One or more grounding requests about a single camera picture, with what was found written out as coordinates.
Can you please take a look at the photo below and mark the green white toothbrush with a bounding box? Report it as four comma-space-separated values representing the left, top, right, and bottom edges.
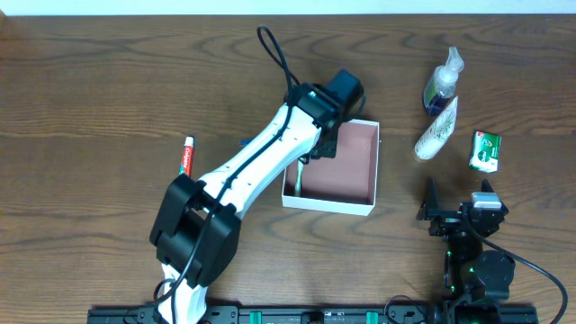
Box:
294, 159, 305, 197

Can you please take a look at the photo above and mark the blue disposable razor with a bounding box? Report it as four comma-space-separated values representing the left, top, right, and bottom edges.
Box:
239, 139, 252, 147

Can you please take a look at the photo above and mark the red green toothpaste tube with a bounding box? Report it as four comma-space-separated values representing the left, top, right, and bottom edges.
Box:
179, 136, 194, 177

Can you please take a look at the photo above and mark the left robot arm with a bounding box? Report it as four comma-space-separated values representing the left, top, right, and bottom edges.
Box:
149, 69, 365, 323

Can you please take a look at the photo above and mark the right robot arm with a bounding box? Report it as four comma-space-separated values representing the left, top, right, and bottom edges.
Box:
417, 179, 516, 323

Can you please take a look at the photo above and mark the green white soap packet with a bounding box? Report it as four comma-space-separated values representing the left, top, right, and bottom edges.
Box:
469, 130, 501, 173

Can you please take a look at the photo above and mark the white square cardboard box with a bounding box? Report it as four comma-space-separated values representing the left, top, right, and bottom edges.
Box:
282, 119, 380, 216

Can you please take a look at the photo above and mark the white floral lotion tube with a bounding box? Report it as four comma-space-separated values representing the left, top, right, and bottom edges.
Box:
413, 96, 459, 161

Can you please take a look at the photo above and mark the clear blue soap pump bottle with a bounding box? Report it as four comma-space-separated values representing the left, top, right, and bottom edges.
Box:
422, 47, 464, 116

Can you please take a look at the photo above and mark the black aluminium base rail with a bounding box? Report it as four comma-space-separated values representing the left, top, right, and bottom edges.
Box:
86, 303, 539, 324

